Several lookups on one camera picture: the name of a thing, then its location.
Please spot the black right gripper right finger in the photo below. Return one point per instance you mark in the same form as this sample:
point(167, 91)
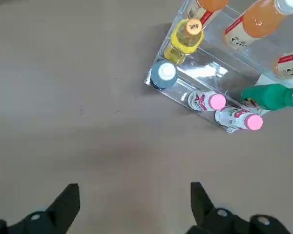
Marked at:
point(205, 214)

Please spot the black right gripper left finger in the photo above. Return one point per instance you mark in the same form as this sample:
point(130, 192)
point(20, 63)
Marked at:
point(61, 209)

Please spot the clear acrylic drinks tray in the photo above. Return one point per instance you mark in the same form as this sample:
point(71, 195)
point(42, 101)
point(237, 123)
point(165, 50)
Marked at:
point(210, 70)

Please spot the yellow drink bottle orange cap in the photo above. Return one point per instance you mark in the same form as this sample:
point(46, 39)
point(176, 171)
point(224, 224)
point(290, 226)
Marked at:
point(183, 41)

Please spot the white bottle pink cap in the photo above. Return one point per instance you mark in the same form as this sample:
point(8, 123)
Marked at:
point(205, 101)
point(236, 118)

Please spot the green plastic bottle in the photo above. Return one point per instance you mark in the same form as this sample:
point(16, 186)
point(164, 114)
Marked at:
point(268, 97)

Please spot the blue label bottle white cap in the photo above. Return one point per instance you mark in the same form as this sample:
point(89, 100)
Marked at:
point(163, 75)

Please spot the orange juice bottle white cap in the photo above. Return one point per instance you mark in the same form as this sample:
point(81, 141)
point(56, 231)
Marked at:
point(210, 5)
point(258, 22)
point(290, 65)

